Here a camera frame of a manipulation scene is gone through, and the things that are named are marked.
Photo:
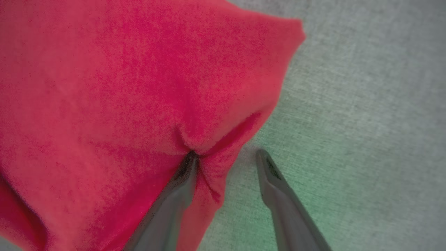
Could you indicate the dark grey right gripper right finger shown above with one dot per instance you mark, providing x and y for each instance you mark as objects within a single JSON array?
[{"x": 289, "y": 216}]

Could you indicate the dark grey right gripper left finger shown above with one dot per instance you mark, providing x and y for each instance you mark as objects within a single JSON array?
[{"x": 167, "y": 216}]

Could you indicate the red and white shirt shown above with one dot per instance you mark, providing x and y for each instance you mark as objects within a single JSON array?
[{"x": 122, "y": 87}]

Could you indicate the grey fabric sofa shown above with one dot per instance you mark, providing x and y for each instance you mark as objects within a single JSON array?
[{"x": 366, "y": 122}]

